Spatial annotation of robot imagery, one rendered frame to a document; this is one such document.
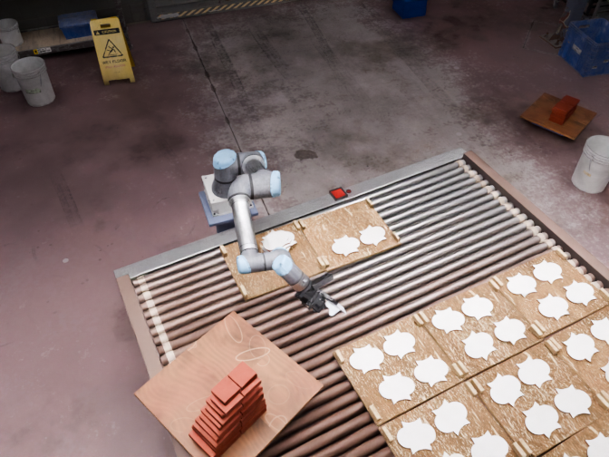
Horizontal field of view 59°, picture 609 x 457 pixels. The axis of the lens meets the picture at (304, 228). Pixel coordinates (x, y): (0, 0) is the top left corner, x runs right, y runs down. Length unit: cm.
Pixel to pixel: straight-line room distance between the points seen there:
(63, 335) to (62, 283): 43
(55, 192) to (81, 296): 112
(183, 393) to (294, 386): 41
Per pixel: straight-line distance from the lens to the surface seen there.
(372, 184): 301
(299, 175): 443
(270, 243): 257
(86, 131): 527
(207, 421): 190
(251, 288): 248
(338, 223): 274
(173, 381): 216
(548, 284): 273
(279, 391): 209
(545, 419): 233
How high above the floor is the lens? 291
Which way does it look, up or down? 47 degrees down
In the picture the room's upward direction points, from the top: straight up
